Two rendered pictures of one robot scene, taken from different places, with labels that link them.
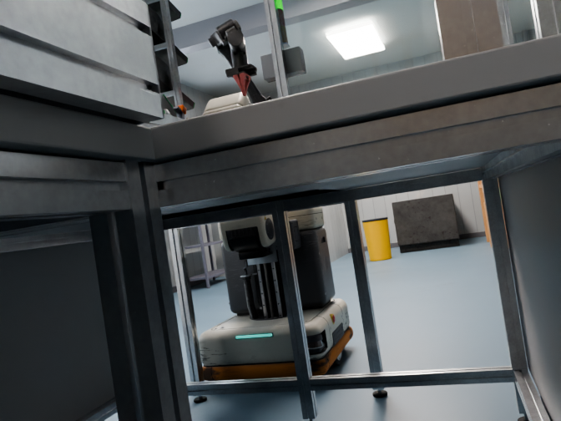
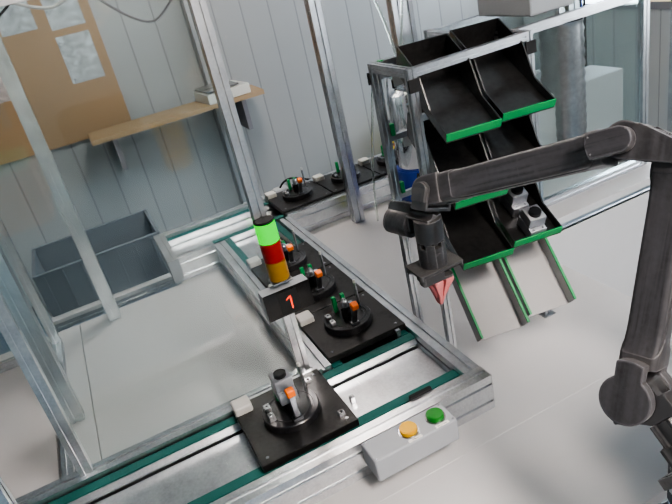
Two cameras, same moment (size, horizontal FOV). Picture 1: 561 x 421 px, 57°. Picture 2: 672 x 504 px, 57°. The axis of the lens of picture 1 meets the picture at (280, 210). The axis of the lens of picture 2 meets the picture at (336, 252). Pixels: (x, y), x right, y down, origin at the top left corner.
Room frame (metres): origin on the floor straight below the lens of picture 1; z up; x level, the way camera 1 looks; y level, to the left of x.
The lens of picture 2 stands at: (2.63, -0.76, 1.94)
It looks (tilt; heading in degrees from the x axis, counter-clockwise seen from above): 26 degrees down; 143
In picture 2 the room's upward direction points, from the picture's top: 13 degrees counter-clockwise
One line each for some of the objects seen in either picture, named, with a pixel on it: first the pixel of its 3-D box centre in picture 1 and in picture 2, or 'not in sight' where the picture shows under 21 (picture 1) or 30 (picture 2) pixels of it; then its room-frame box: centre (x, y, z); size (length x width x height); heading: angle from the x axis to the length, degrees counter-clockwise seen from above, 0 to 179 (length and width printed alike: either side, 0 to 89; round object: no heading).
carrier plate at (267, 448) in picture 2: not in sight; (293, 415); (1.58, -0.19, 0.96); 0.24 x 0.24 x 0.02; 72
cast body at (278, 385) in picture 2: not in sight; (281, 381); (1.57, -0.19, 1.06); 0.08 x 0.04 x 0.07; 161
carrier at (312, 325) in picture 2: not in sight; (345, 309); (1.42, 0.15, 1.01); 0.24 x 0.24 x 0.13; 72
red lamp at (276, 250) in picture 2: not in sight; (272, 250); (1.49, -0.07, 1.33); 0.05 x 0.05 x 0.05
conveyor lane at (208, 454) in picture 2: not in sight; (287, 429); (1.55, -0.20, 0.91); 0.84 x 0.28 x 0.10; 72
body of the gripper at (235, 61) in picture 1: (240, 63); (432, 254); (1.87, 0.06, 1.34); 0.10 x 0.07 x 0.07; 72
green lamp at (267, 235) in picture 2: not in sight; (266, 231); (1.49, -0.07, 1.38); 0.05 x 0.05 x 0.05
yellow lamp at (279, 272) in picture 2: not in sight; (277, 268); (1.49, -0.07, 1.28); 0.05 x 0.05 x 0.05
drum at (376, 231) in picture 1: (377, 239); not in sight; (7.25, -1.29, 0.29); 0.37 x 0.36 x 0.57; 163
